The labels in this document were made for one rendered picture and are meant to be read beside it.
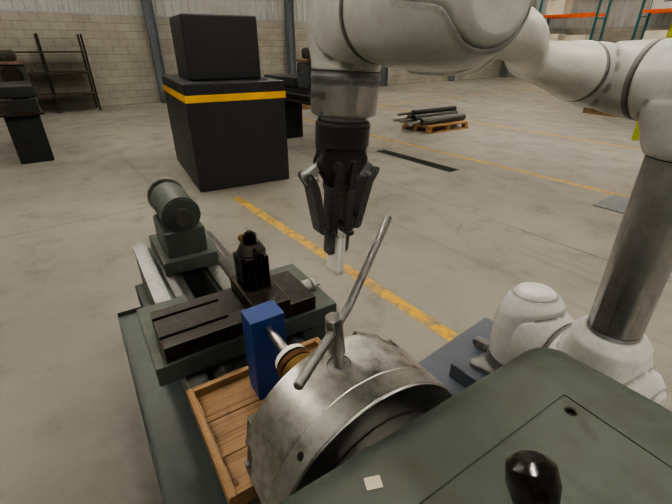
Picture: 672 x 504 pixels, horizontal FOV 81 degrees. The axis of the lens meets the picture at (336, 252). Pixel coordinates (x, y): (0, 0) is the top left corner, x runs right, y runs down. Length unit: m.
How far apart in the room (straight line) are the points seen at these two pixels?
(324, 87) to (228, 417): 0.74
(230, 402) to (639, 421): 0.78
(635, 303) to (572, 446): 0.49
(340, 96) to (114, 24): 14.07
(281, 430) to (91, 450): 1.77
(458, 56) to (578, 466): 0.41
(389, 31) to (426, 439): 0.40
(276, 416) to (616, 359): 0.70
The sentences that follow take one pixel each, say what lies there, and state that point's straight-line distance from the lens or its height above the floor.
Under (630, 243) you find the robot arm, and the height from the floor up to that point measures 1.30.
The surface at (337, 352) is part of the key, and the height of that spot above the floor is 1.27.
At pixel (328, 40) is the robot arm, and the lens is 0.50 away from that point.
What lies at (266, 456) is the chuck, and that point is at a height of 1.15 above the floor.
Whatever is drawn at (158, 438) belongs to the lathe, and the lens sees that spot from 1.47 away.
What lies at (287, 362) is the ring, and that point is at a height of 1.11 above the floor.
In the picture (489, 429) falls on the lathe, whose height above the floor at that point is 1.25.
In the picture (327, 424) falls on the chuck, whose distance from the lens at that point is 0.52.
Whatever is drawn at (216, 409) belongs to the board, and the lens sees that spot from 1.01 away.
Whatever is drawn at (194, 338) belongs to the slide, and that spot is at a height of 0.97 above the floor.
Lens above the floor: 1.63
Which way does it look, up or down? 28 degrees down
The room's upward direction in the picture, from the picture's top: straight up
